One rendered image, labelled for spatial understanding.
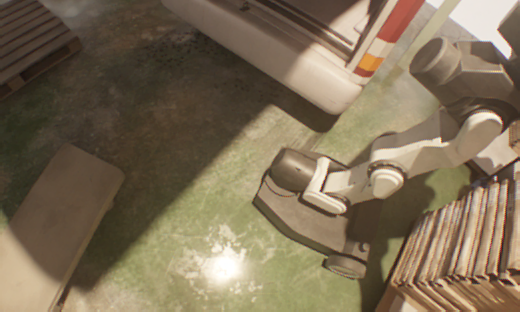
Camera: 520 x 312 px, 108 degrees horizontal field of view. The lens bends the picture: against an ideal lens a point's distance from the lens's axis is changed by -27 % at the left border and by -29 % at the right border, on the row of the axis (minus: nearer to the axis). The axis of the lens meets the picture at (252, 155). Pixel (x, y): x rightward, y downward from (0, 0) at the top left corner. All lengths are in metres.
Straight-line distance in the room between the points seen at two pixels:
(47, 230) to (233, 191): 0.92
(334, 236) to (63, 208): 1.25
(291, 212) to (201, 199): 0.46
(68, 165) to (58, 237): 0.34
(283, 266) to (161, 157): 0.87
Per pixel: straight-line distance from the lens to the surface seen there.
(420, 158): 0.83
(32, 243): 1.34
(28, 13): 2.81
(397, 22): 1.11
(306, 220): 1.21
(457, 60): 0.65
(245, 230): 1.31
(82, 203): 1.26
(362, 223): 1.32
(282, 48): 1.28
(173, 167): 1.41
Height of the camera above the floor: 1.28
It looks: 61 degrees down
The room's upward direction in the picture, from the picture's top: 19 degrees clockwise
